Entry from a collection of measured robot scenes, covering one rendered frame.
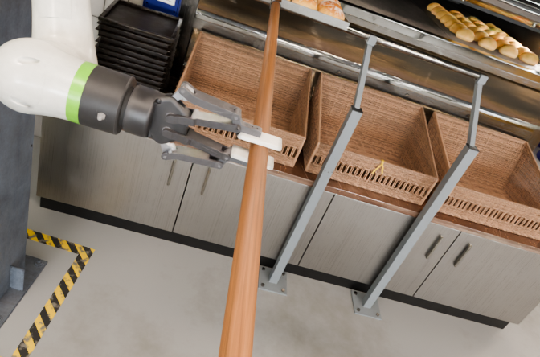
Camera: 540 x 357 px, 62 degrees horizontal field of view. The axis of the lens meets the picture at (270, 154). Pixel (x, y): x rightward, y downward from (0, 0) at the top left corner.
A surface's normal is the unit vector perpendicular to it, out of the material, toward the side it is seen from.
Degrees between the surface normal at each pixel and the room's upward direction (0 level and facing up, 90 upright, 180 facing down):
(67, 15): 65
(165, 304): 0
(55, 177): 90
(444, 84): 70
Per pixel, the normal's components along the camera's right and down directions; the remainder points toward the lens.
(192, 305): 0.32, -0.80
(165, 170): -0.03, 0.53
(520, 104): 0.08, 0.22
